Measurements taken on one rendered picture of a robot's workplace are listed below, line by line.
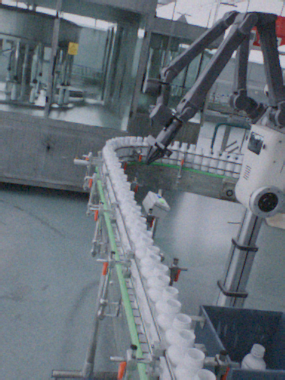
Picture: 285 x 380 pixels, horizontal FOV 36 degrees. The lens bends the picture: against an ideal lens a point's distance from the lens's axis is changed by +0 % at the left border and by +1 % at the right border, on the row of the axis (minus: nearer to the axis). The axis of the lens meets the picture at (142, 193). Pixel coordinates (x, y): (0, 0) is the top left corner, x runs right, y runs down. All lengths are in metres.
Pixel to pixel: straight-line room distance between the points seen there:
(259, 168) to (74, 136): 3.10
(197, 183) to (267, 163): 1.32
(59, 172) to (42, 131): 0.48
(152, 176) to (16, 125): 2.06
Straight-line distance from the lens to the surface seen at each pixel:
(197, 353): 0.93
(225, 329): 1.61
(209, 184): 3.24
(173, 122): 1.66
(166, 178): 3.22
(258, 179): 2.01
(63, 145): 4.83
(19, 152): 4.88
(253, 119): 2.25
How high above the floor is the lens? 1.69
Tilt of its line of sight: 17 degrees down
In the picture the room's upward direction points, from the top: 11 degrees clockwise
